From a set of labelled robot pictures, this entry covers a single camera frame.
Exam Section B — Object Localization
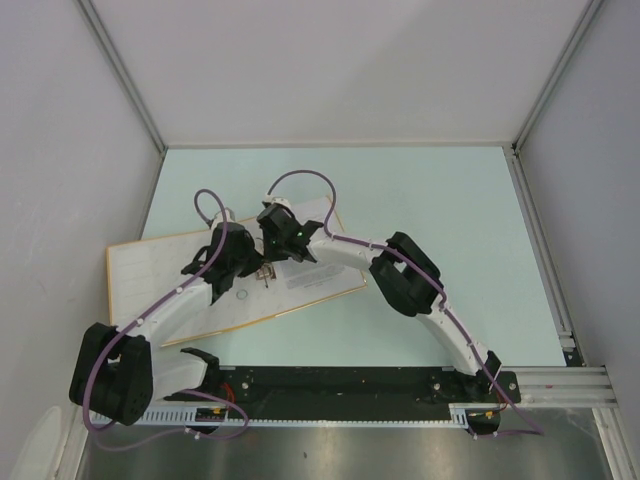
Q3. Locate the printed paper stack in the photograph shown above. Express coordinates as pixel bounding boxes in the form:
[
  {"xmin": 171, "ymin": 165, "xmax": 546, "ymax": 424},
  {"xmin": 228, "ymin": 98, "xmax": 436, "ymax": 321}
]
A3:
[{"xmin": 275, "ymin": 196, "xmax": 366, "ymax": 298}]

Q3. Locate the yellow ring binder folder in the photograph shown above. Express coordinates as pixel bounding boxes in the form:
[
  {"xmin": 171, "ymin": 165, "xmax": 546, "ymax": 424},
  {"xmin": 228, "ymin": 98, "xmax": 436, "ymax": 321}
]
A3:
[{"xmin": 106, "ymin": 230, "xmax": 357, "ymax": 345}]

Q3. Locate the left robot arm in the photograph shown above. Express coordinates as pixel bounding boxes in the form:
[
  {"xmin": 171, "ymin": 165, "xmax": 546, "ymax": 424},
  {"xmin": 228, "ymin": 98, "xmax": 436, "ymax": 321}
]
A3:
[{"xmin": 69, "ymin": 222, "xmax": 263, "ymax": 426}]

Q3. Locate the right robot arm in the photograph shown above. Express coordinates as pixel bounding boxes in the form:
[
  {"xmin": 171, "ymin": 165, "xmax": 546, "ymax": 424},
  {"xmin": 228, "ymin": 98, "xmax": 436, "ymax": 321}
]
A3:
[{"xmin": 257, "ymin": 199, "xmax": 502, "ymax": 401}]

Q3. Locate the metal lever arch mechanism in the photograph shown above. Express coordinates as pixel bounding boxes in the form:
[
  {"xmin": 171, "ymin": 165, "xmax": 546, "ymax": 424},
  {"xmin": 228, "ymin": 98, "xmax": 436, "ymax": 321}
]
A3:
[{"xmin": 255, "ymin": 262, "xmax": 277, "ymax": 288}]

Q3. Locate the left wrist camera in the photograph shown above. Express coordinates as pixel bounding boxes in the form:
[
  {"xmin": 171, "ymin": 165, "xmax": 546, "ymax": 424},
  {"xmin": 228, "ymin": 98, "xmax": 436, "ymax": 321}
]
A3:
[{"xmin": 209, "ymin": 207, "xmax": 236, "ymax": 229}]

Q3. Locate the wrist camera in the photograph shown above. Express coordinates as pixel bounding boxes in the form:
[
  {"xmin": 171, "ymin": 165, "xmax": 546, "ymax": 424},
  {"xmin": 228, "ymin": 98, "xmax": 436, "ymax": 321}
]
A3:
[
  {"xmin": 262, "ymin": 195, "xmax": 292, "ymax": 210},
  {"xmin": 209, "ymin": 207, "xmax": 236, "ymax": 229}
]

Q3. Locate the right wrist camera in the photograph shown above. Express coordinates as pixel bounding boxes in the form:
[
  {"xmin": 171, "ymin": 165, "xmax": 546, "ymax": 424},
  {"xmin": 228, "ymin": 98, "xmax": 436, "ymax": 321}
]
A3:
[{"xmin": 262, "ymin": 195, "xmax": 292, "ymax": 210}]

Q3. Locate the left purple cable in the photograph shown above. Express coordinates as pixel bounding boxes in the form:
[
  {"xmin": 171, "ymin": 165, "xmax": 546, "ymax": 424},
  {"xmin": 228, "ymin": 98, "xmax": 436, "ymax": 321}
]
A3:
[{"xmin": 82, "ymin": 189, "xmax": 251, "ymax": 446}]

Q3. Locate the purple cable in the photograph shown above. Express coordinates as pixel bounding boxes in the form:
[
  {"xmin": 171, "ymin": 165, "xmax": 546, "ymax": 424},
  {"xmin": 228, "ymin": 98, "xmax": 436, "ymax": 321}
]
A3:
[
  {"xmin": 82, "ymin": 189, "xmax": 251, "ymax": 446},
  {"xmin": 264, "ymin": 169, "xmax": 546, "ymax": 437}
]

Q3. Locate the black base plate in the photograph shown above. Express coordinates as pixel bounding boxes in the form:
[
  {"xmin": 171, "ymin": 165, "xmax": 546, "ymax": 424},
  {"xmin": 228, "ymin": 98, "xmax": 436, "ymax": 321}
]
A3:
[{"xmin": 199, "ymin": 366, "xmax": 521, "ymax": 420}]

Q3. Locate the white slotted cable duct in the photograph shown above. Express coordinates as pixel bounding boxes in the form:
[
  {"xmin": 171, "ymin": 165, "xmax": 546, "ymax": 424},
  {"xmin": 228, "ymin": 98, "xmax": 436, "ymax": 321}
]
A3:
[{"xmin": 92, "ymin": 403, "xmax": 504, "ymax": 430}]

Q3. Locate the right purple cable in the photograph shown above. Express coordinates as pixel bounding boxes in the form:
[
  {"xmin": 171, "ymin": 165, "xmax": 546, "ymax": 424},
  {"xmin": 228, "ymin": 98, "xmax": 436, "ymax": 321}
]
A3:
[{"xmin": 264, "ymin": 169, "xmax": 546, "ymax": 437}]

